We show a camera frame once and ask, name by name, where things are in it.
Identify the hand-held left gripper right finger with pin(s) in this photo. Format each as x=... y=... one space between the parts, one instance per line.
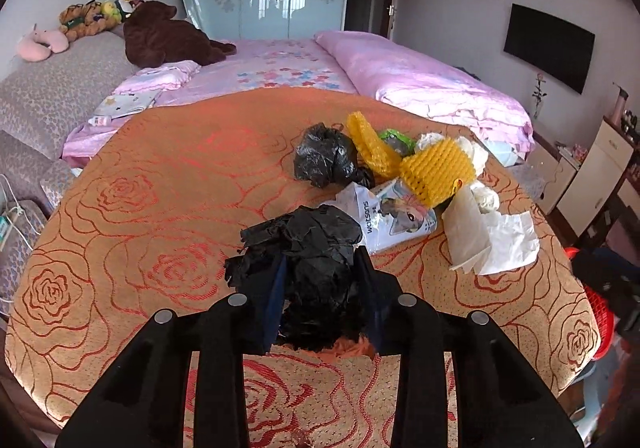
x=375 y=298

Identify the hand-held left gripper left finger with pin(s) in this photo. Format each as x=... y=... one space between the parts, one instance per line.
x=275 y=308

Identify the large black plastic bag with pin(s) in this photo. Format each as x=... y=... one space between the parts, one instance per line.
x=315 y=268

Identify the white printed packet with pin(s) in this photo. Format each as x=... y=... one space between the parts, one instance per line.
x=395 y=218

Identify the white paper sheet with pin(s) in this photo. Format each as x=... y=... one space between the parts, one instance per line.
x=490 y=243

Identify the wide yellow foam net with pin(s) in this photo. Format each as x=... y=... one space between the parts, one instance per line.
x=435 y=172

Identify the small black plastic bag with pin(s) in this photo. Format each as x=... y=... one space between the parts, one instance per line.
x=322 y=155

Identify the long yellow foam net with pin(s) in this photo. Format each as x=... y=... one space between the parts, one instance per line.
x=367 y=142

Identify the green wrapper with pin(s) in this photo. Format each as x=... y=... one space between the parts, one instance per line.
x=395 y=137

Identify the orange rose-pattern tablecloth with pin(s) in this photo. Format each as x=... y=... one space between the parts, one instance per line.
x=175 y=177

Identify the white bedside table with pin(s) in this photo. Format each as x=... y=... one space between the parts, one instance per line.
x=550 y=177

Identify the pink quilt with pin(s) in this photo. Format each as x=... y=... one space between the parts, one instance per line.
x=400 y=72

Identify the pink floral bed sheet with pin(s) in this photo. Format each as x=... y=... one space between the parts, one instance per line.
x=270 y=62

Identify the white cabinet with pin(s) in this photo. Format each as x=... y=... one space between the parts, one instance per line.
x=595 y=177

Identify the white printed cloth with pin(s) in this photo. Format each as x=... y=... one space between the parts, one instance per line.
x=125 y=102

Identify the pink pillow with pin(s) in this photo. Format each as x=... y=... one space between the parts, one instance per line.
x=160 y=75

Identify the brown teddy bear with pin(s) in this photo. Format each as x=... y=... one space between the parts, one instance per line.
x=160 y=37

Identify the pink bottle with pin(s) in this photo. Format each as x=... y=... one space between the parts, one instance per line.
x=621 y=102

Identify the grey patterned headboard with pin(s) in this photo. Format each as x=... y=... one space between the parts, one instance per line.
x=55 y=82

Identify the black white plush toy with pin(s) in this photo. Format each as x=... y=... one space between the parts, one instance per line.
x=129 y=5

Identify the yellow green plush toy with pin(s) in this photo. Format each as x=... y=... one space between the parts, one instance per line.
x=110 y=11

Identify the tan plush toy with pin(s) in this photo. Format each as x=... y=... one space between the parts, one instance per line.
x=82 y=22

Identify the pink plush toy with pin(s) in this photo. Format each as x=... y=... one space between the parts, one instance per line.
x=40 y=45

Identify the flower wall sticker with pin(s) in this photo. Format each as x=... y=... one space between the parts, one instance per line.
x=538 y=95

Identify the black wall television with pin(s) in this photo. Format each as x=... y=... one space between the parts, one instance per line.
x=547 y=47

